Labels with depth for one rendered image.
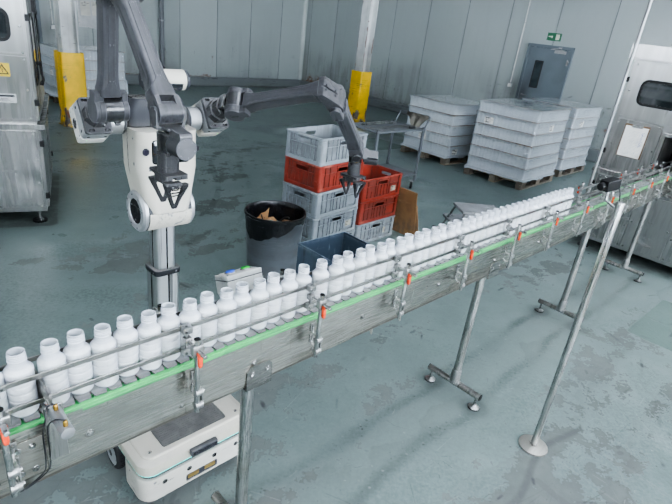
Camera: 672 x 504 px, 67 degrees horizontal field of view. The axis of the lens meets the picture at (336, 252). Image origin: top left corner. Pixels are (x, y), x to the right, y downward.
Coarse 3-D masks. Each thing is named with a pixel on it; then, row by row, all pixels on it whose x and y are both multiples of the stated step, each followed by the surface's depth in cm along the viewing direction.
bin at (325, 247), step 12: (312, 240) 245; (324, 240) 251; (336, 240) 257; (348, 240) 258; (360, 240) 252; (300, 252) 239; (312, 252) 232; (324, 252) 254; (336, 252) 261; (312, 264) 235
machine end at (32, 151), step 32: (0, 0) 375; (32, 0) 435; (0, 32) 382; (32, 32) 425; (0, 64) 390; (32, 64) 402; (0, 96) 399; (32, 96) 409; (0, 128) 404; (32, 128) 414; (0, 160) 417; (32, 160) 427; (0, 192) 426; (32, 192) 437
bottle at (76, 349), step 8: (72, 336) 121; (80, 336) 119; (72, 344) 119; (80, 344) 120; (88, 344) 123; (64, 352) 120; (72, 352) 119; (80, 352) 120; (88, 352) 121; (72, 360) 120; (72, 368) 120; (80, 368) 121; (88, 368) 123; (72, 376) 121; (80, 376) 122; (88, 376) 124; (72, 384) 122; (72, 392) 123; (80, 392) 124
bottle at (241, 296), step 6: (240, 282) 153; (246, 282) 152; (240, 288) 150; (246, 288) 151; (234, 294) 152; (240, 294) 151; (246, 294) 152; (240, 300) 151; (246, 300) 151; (240, 306) 151; (240, 312) 152; (246, 312) 153; (240, 318) 153; (246, 318) 154; (240, 324) 154; (240, 330) 155; (246, 330) 156
